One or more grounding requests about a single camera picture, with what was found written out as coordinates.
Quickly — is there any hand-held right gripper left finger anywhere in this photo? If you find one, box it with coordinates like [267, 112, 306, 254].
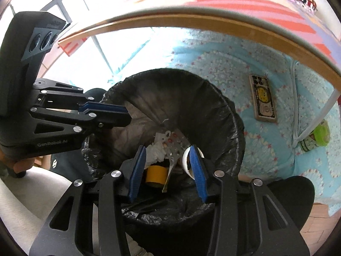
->
[29, 144, 147, 256]

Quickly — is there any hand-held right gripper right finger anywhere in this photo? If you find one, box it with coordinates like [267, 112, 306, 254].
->
[189, 144, 311, 256]

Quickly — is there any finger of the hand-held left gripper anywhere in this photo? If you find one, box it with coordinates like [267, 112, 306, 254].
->
[30, 107, 133, 139]
[32, 79, 129, 115]

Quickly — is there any orange plastic cap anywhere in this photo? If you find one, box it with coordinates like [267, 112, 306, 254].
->
[146, 165, 169, 188]

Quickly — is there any white paper roll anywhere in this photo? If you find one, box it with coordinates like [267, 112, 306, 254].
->
[183, 147, 205, 180]

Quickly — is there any white tissue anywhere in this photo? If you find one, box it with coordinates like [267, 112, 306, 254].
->
[145, 141, 171, 166]

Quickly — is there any silver red foil wrapper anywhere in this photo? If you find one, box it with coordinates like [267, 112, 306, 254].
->
[164, 131, 188, 171]

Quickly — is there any black lined trash bin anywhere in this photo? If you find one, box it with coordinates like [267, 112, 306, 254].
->
[82, 69, 246, 256]

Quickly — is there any person's left hand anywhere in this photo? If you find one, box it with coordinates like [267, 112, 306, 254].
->
[0, 149, 35, 178]

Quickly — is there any window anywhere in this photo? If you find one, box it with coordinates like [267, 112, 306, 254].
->
[5, 0, 160, 86]

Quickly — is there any black round seat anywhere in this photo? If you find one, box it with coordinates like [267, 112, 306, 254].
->
[266, 176, 316, 232]

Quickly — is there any phone with printed case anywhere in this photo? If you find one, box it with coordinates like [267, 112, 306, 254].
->
[249, 74, 278, 123]

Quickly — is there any blue patterned bedsheet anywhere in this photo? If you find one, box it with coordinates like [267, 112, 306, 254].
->
[107, 27, 341, 216]

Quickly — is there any wooden board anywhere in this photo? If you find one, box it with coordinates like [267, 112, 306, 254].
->
[57, 15, 341, 75]

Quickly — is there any green paper cup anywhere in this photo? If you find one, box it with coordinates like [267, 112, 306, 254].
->
[300, 119, 331, 152]

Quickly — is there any white charging cable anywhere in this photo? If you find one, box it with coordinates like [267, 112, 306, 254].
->
[296, 89, 341, 146]

